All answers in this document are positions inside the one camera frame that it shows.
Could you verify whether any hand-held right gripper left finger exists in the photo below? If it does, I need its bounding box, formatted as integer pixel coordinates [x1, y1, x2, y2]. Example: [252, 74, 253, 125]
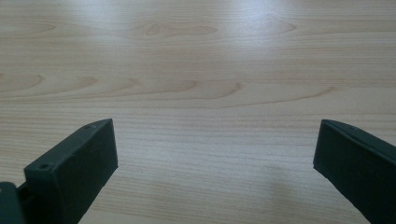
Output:
[23, 118, 120, 224]

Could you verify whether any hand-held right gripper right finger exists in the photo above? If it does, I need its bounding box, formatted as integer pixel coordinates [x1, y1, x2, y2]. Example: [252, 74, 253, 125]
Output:
[312, 119, 396, 224]

